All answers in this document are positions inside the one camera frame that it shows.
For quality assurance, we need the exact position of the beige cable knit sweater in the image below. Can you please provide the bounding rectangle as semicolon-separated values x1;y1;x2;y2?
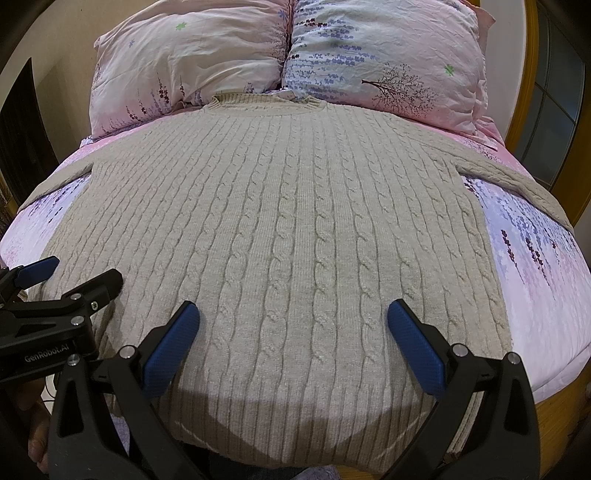
31;94;568;473

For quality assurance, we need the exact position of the person's left hand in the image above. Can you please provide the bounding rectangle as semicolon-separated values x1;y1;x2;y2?
17;379;50;474

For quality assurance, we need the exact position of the dark furniture at left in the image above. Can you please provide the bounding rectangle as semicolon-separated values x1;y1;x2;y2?
1;58;58;205

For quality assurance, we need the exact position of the pink floral bed sheet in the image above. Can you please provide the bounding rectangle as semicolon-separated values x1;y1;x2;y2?
1;115;590;403

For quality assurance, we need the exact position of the left pink floral pillow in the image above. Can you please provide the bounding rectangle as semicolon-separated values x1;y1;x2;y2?
89;1;293;139

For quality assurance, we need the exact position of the wooden framed glass door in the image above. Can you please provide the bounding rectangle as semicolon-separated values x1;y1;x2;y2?
505;1;590;224

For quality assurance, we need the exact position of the right blue floral pillow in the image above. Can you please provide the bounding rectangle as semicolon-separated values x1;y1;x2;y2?
281;1;501;145

